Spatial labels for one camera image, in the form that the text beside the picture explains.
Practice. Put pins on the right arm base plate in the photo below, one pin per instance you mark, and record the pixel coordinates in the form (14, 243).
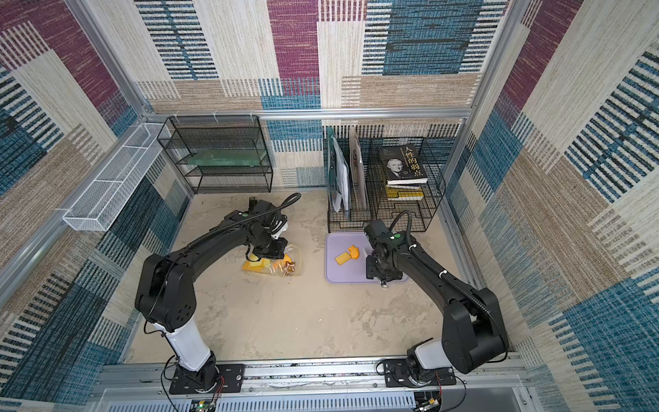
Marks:
(406, 374)

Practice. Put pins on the orange fish cookie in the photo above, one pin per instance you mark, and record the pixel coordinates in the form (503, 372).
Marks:
(354, 252)

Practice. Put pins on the yellow book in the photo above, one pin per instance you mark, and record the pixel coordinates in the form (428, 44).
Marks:
(404, 193)

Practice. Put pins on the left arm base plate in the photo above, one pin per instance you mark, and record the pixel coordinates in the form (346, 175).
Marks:
(223, 378)

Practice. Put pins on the white paper sheets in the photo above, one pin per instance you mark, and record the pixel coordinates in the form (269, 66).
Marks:
(342, 175)

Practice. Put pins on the black wire file organizer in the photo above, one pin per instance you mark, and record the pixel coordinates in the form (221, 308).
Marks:
(379, 206)

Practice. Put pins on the clear duck resealable bag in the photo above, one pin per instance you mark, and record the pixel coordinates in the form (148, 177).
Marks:
(273, 267)

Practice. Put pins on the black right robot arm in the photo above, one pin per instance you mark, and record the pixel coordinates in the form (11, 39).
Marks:
(473, 329)

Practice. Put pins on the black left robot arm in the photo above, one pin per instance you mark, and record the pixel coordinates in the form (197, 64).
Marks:
(168, 286)

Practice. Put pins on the brown envelope folder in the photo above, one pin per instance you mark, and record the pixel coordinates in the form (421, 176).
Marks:
(357, 168)

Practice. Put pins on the lilac plastic tray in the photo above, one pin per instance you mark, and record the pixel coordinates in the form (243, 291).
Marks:
(354, 271)

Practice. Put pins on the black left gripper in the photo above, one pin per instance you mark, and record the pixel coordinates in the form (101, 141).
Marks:
(280, 254)

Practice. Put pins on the black portrait book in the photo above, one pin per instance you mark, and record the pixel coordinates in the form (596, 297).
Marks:
(402, 165)

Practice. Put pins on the white mesh wall basket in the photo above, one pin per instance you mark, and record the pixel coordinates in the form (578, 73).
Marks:
(98, 207)

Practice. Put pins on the rectangular yellow biscuit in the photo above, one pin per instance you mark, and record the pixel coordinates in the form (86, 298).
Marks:
(343, 258)

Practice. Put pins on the black wire shelf rack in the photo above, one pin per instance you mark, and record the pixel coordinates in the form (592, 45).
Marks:
(218, 154)

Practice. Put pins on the green folder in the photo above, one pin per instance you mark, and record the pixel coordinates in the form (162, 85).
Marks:
(335, 198)

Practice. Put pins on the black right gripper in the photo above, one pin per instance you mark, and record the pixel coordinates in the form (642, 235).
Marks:
(381, 273)

